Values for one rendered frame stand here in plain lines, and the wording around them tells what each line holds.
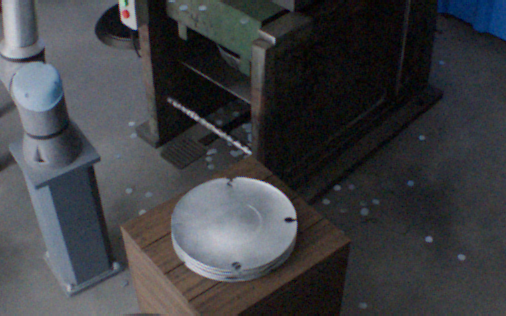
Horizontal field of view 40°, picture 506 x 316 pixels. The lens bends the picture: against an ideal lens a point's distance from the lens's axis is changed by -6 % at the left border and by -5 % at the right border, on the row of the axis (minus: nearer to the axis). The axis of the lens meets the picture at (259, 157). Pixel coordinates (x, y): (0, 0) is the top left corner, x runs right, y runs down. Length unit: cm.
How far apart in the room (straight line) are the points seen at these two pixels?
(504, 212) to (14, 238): 154
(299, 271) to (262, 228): 13
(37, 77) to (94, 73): 116
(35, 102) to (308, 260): 72
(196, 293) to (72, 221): 45
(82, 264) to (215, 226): 50
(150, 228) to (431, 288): 83
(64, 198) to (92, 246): 22
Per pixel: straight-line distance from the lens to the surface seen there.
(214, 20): 202
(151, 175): 238
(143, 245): 172
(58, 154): 177
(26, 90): 168
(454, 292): 212
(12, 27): 175
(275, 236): 167
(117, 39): 298
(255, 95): 192
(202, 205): 174
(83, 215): 191
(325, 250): 169
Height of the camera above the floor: 165
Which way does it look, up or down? 43 degrees down
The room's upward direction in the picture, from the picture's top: straight up
